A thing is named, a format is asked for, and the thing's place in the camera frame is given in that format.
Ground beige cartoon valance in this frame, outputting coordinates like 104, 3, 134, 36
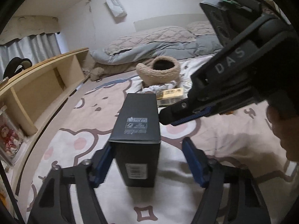
1, 15, 60, 45

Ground small yellow box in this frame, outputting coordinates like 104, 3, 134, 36
157, 88, 184, 107

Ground grey curtain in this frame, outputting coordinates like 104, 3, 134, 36
1, 33, 61, 78

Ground wooden bedside shelf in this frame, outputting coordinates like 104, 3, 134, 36
0, 47, 91, 137

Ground right beige pillow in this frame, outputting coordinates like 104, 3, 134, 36
186, 21, 216, 36

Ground black cap on shelf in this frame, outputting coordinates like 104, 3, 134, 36
3, 57, 33, 79

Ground beige fuzzy earmuffs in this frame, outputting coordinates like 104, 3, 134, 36
136, 56, 181, 86

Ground beige pillow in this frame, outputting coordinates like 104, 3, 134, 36
186, 21, 216, 36
104, 26, 196, 56

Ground crumpled white tissue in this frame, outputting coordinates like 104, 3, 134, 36
141, 80, 177, 94

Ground cartoon bear blanket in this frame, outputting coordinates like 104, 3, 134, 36
14, 56, 299, 224

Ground left beige pillow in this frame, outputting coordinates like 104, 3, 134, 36
104, 26, 196, 56

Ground grey blue duvet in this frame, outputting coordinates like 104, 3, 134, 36
90, 35, 223, 65

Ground white hanging pouch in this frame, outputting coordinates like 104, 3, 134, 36
105, 0, 127, 23

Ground person's right hand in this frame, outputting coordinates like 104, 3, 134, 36
266, 105, 299, 162

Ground small black product box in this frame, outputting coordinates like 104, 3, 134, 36
109, 93, 161, 188

